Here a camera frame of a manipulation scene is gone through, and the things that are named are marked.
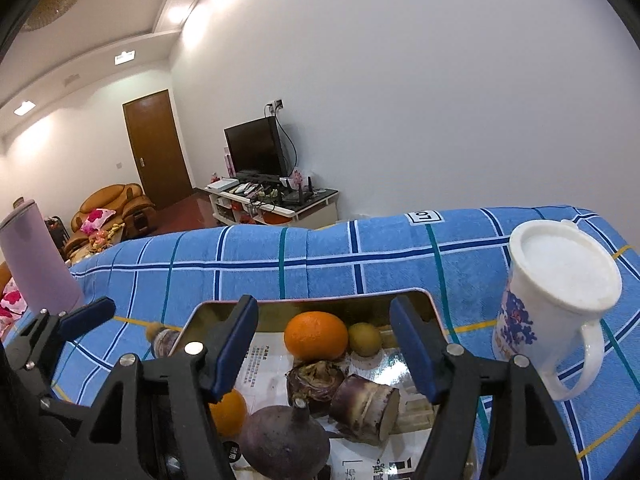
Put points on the white set-top box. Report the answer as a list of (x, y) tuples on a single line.
[(223, 185)]

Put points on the printed paper leaflet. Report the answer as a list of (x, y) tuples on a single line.
[(265, 367)]

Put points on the brown kiwi fruit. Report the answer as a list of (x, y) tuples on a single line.
[(365, 338)]

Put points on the black television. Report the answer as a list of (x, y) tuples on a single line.
[(255, 145)]

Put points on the purple tumbler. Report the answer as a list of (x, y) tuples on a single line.
[(35, 260)]

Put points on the white television stand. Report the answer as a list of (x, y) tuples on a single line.
[(310, 210)]

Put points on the white floral mug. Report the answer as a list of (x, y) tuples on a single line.
[(555, 270)]

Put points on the brown leather sofa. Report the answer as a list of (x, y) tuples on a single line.
[(4, 280)]

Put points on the pink tin box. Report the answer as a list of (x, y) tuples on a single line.
[(325, 305)]

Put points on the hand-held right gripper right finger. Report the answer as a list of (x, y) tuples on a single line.
[(420, 355)]

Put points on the rectangular ceiling light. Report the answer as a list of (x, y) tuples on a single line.
[(25, 108), (125, 57)]

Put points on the cut bamboo shoot piece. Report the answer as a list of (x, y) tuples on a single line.
[(362, 405)]

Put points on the round ceiling medallion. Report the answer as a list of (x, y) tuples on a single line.
[(55, 0)]

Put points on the purple round radish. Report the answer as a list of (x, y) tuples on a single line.
[(285, 445)]

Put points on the pink tall box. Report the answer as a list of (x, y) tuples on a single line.
[(229, 162)]

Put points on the orange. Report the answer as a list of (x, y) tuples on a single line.
[(315, 335), (230, 412)]

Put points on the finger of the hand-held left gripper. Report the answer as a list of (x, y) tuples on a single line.
[(60, 425), (90, 314)]

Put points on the pink floral cushion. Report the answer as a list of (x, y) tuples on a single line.
[(98, 221), (11, 300)]

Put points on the blue plaid blanket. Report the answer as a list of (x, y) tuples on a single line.
[(350, 265)]

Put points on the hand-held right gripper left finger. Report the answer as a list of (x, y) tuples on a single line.
[(225, 355)]

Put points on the wooden coffee table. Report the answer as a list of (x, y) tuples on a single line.
[(100, 240)]

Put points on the wall socket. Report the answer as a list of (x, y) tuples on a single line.
[(276, 105)]

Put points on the brown wooden door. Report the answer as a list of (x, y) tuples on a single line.
[(157, 150)]

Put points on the black router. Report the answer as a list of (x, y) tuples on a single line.
[(300, 194)]

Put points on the brown leather armchair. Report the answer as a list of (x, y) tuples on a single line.
[(132, 205)]

